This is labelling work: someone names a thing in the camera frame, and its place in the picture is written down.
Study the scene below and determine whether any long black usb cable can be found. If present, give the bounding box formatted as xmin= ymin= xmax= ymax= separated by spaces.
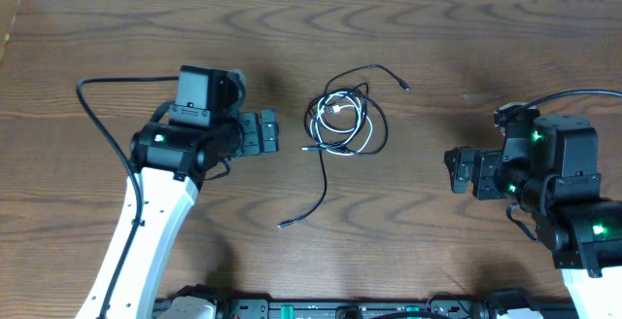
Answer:
xmin=276 ymin=63 xmax=411 ymax=230

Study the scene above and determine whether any white usb cable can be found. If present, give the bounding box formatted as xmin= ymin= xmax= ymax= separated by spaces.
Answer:
xmin=309 ymin=89 xmax=374 ymax=157

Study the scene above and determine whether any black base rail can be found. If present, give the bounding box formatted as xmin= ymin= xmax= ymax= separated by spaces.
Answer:
xmin=153 ymin=284 xmax=579 ymax=319

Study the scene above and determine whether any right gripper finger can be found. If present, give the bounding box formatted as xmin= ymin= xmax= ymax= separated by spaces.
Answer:
xmin=443 ymin=147 xmax=474 ymax=169
xmin=450 ymin=166 xmax=472 ymax=194

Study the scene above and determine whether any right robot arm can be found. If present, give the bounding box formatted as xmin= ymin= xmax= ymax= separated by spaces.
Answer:
xmin=444 ymin=107 xmax=621 ymax=318

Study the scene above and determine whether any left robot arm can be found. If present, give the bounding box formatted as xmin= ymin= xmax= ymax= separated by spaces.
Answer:
xmin=78 ymin=65 xmax=278 ymax=318

